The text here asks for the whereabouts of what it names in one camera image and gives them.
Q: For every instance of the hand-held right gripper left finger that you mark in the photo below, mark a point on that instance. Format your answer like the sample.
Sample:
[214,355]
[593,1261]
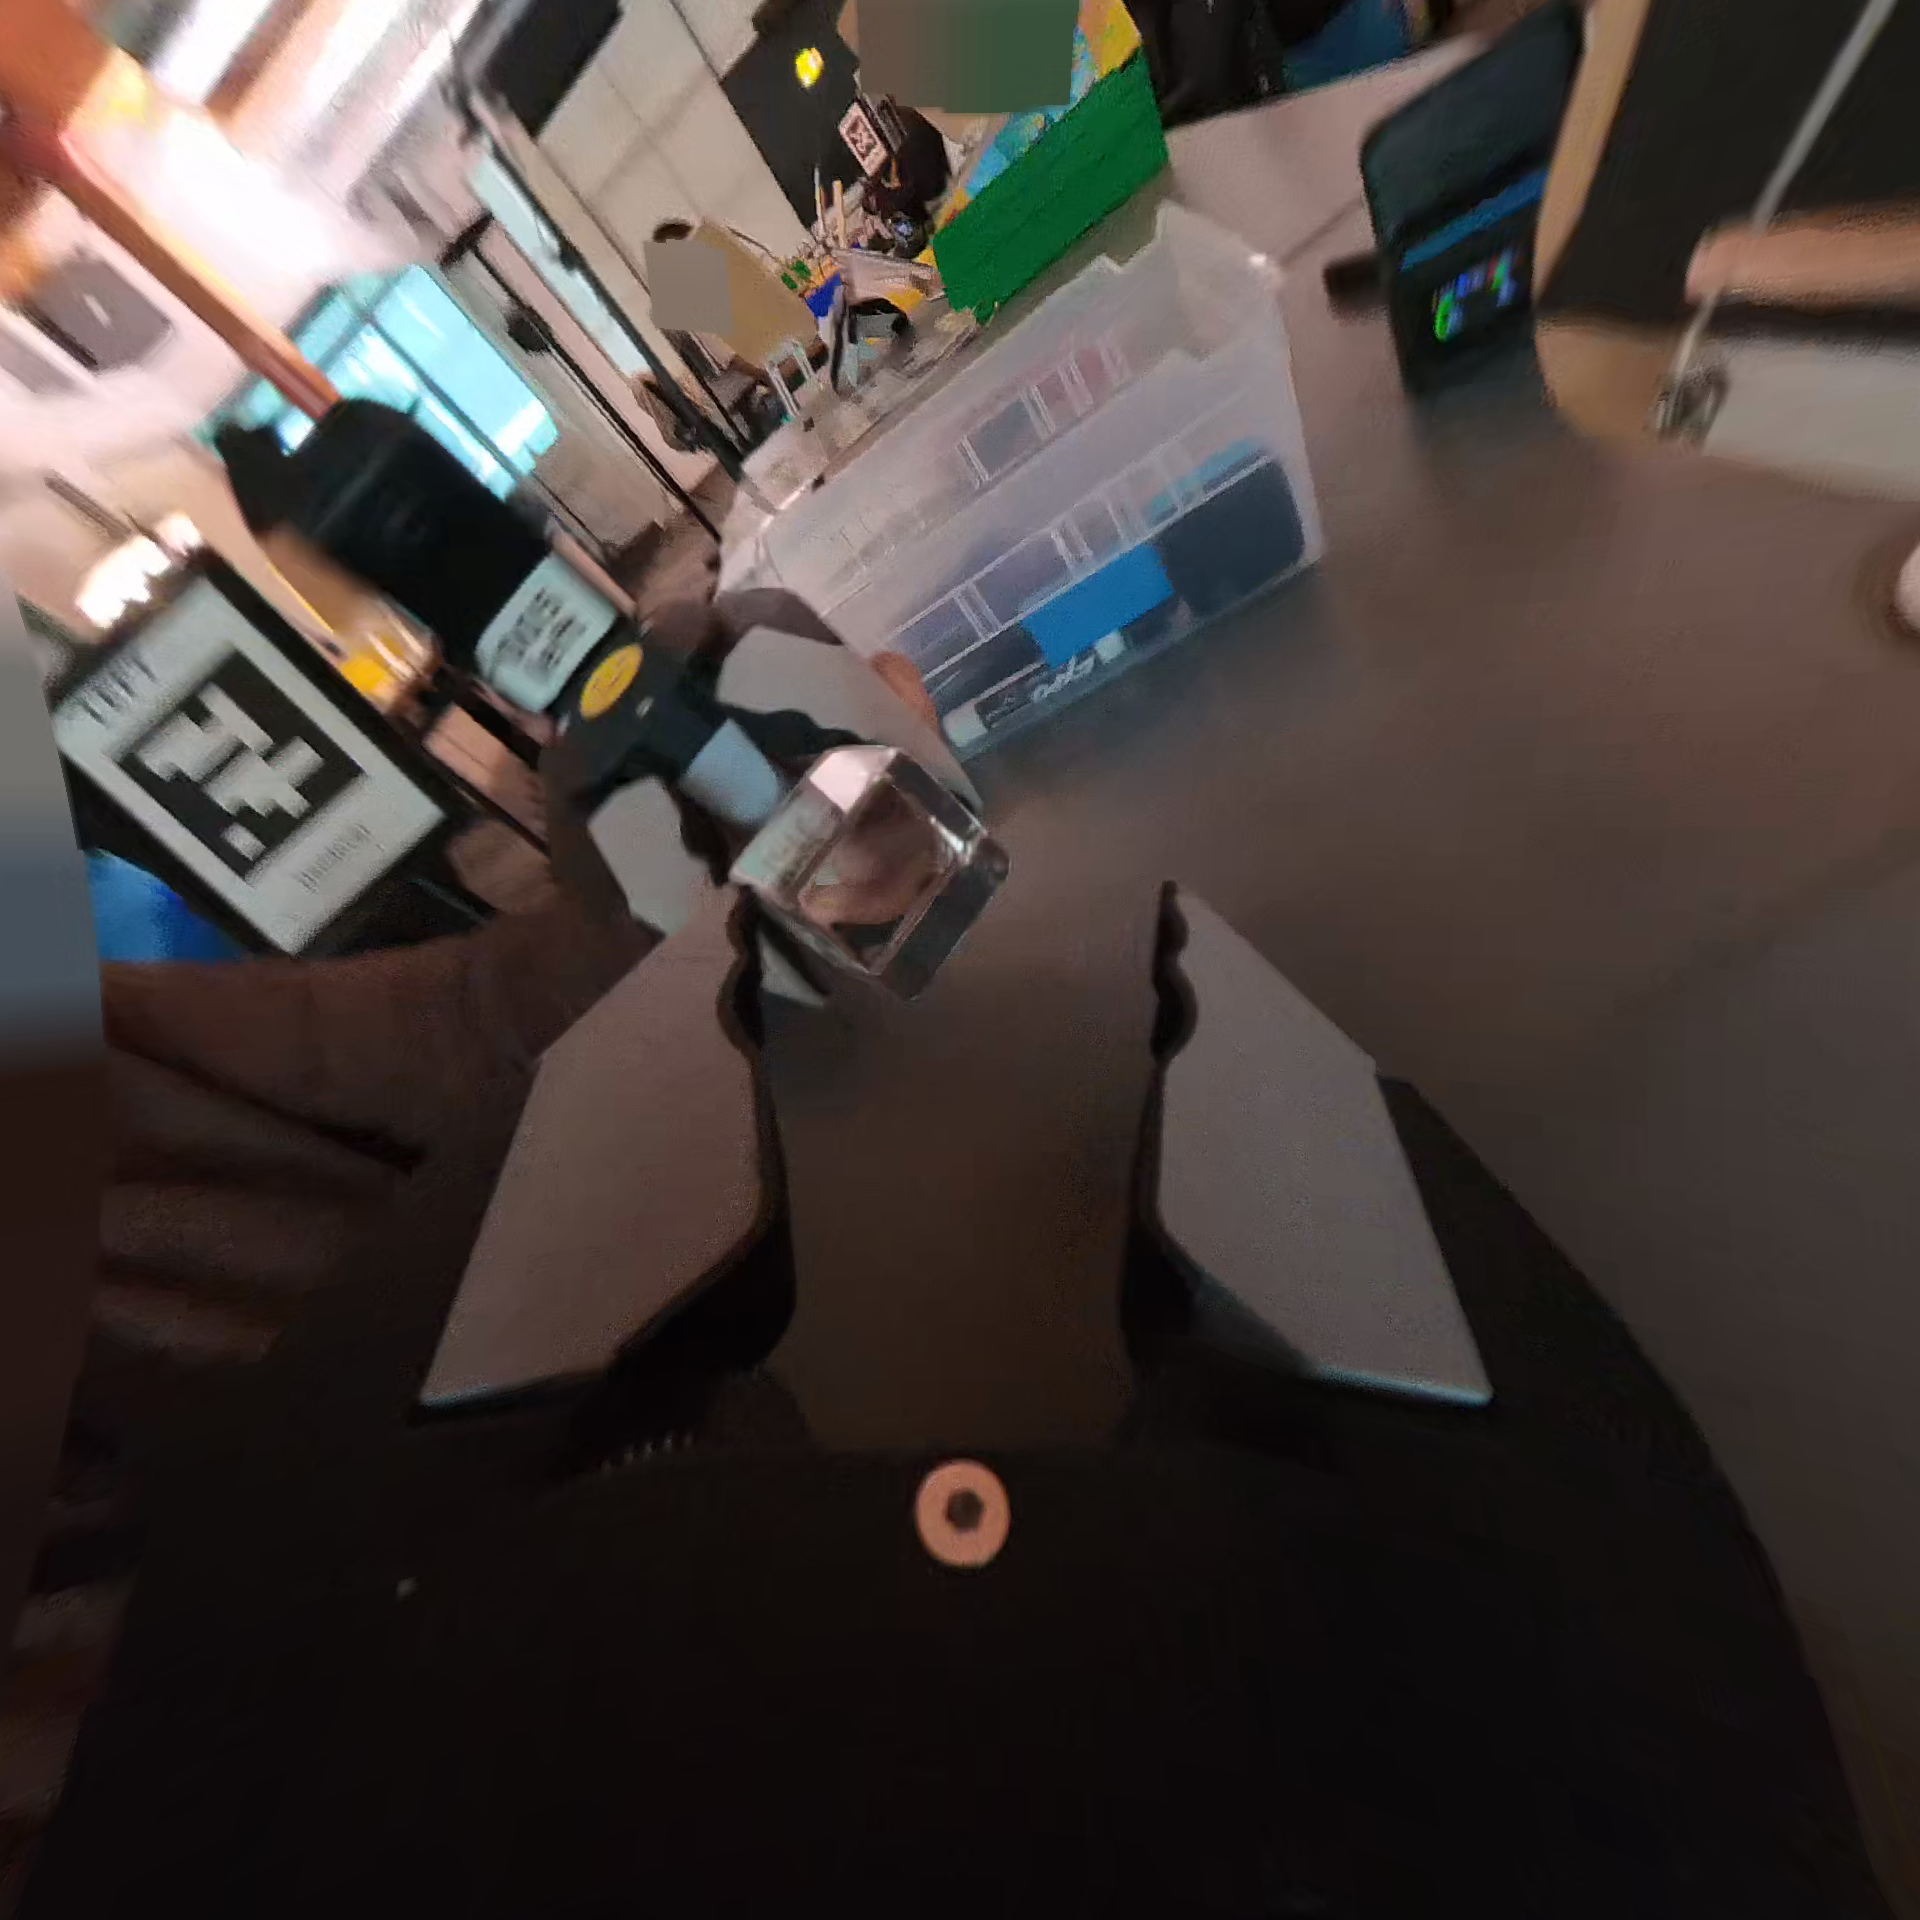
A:
[629,1200]

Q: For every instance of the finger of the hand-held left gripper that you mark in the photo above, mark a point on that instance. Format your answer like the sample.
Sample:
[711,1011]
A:
[811,681]
[646,855]

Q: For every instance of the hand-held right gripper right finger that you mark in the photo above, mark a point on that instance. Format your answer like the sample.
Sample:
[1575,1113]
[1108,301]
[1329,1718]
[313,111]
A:
[1291,1185]

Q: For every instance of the clear glass cube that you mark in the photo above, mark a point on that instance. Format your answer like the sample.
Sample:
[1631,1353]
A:
[869,869]

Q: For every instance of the clear plastic bin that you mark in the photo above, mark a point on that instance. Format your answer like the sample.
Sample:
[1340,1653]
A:
[974,494]

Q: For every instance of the blue black whiteboard eraser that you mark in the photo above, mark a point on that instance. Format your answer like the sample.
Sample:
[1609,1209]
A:
[1238,547]

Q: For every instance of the bright paned window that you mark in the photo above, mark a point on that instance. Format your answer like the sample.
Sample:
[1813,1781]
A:
[422,376]

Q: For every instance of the black dry-erase marker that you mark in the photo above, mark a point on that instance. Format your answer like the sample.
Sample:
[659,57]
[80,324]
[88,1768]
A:
[1037,692]

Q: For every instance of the blue foam block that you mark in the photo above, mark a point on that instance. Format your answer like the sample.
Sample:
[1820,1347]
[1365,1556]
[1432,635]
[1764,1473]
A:
[1102,609]

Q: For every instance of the cardboard box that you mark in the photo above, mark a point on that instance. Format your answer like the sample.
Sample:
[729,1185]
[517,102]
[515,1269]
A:
[773,301]

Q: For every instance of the blue container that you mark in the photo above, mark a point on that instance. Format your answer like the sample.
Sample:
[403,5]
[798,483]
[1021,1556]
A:
[150,915]

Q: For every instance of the green plastic bin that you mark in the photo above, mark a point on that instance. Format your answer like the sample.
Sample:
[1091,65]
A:
[1051,195]

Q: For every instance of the black charger with display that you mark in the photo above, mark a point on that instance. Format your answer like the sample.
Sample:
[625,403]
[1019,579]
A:
[1447,165]

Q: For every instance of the black wood-edged display panel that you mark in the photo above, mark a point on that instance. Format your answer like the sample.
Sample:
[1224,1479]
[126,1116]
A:
[1695,149]

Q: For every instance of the wooden post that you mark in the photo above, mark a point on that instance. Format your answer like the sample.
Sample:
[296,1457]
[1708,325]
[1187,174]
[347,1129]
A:
[196,270]

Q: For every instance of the dark square wall panel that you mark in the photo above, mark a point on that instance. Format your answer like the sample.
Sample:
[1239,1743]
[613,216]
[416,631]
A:
[89,308]

